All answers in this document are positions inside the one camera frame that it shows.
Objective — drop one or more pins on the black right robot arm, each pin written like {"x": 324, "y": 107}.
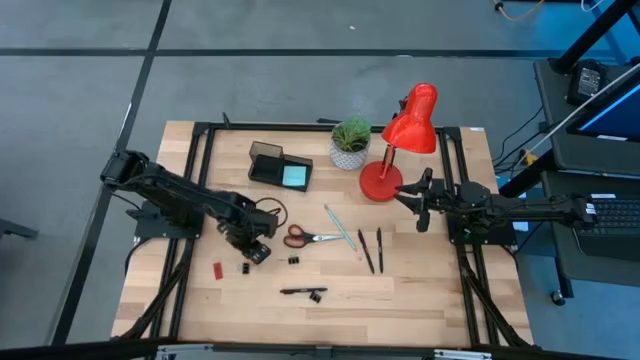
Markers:
{"x": 530, "y": 210}

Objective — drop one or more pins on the plain black pen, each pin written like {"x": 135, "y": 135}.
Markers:
{"x": 380, "y": 250}
{"x": 366, "y": 251}

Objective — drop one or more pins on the black side desk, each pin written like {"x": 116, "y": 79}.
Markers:
{"x": 600, "y": 160}

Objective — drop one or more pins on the red desk lamp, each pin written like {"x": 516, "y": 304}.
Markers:
{"x": 410, "y": 130}

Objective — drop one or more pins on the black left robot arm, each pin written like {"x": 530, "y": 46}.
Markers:
{"x": 190, "y": 195}

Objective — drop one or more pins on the black mesh desk organizer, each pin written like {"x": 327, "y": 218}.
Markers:
{"x": 272, "y": 167}

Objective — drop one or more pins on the black power adapter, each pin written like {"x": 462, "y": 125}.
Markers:
{"x": 587, "y": 80}

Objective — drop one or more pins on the monitor with blue screen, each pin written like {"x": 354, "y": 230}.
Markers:
{"x": 615, "y": 115}

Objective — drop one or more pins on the black pen with white print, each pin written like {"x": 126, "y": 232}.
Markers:
{"x": 300, "y": 290}

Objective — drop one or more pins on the black upright pole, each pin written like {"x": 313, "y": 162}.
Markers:
{"x": 595, "y": 35}

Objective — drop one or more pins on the black rig crossbar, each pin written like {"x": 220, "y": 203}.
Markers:
{"x": 300, "y": 350}

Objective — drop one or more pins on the black caster wheel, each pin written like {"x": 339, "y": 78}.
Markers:
{"x": 558, "y": 298}

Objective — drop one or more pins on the red eraser block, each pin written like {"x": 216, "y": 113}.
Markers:
{"x": 218, "y": 270}

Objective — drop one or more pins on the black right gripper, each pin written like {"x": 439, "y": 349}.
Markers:
{"x": 437, "y": 197}

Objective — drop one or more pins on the potted plant in patterned pot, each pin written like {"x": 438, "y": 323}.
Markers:
{"x": 350, "y": 145}

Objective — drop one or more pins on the black laptop keyboard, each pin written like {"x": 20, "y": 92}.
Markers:
{"x": 615, "y": 220}

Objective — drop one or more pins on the teal pencil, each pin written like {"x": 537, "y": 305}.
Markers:
{"x": 340, "y": 227}

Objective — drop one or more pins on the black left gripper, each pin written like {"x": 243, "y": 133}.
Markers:
{"x": 245, "y": 240}

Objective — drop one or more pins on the black aluminium table frame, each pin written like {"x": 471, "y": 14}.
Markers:
{"x": 325, "y": 127}

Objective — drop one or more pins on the teal sticky note pad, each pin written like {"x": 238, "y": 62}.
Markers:
{"x": 294, "y": 176}

